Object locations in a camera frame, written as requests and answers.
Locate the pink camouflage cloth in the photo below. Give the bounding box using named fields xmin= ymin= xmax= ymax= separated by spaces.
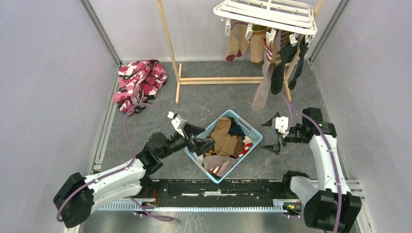
xmin=112 ymin=59 xmax=168 ymax=115

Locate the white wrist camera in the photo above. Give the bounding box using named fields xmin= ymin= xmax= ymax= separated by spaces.
xmin=274 ymin=116 xmax=289 ymax=138
xmin=167 ymin=111 xmax=187 ymax=137

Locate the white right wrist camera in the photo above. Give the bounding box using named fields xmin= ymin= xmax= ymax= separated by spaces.
xmin=274 ymin=116 xmax=289 ymax=138

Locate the beige pink sock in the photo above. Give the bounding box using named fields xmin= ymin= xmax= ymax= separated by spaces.
xmin=252 ymin=35 xmax=281 ymax=110

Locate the red purple striped sock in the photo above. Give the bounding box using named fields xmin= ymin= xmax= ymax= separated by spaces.
xmin=226 ymin=20 xmax=250 ymax=62

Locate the navy blue sock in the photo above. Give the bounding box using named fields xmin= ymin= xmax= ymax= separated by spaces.
xmin=228 ymin=117 xmax=245 ymax=140

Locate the light blue laundry basket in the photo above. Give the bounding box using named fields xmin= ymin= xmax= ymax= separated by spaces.
xmin=185 ymin=110 xmax=263 ymax=184

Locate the wooden hanger stand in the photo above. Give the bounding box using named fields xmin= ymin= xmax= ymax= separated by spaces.
xmin=156 ymin=0 xmax=325 ymax=103

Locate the light blue cable tray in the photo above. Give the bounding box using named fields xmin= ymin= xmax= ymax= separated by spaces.
xmin=97 ymin=200 xmax=287 ymax=214

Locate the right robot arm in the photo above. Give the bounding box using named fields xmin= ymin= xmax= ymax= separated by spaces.
xmin=263 ymin=107 xmax=362 ymax=233

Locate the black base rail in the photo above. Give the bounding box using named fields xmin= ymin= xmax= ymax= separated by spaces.
xmin=134 ymin=179 xmax=297 ymax=208

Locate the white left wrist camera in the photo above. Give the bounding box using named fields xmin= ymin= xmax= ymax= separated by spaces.
xmin=167 ymin=111 xmax=187 ymax=137

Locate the red santa sock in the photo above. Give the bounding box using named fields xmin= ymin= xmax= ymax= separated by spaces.
xmin=235 ymin=136 xmax=253 ymax=159

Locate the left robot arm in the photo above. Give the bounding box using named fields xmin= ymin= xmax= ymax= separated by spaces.
xmin=53 ymin=124 xmax=215 ymax=228

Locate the tan ribbed sock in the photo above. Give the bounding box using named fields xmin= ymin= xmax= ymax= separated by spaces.
xmin=210 ymin=117 xmax=242 ymax=157

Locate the brown striped sock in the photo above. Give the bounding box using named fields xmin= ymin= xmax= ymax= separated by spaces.
xmin=280 ymin=31 xmax=292 ymax=48

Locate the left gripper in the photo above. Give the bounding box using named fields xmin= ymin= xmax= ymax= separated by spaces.
xmin=158 ymin=122 xmax=215 ymax=159

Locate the black sock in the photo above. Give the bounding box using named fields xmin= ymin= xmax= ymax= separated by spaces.
xmin=288 ymin=37 xmax=308 ymax=90
xmin=271 ymin=42 xmax=297 ymax=95

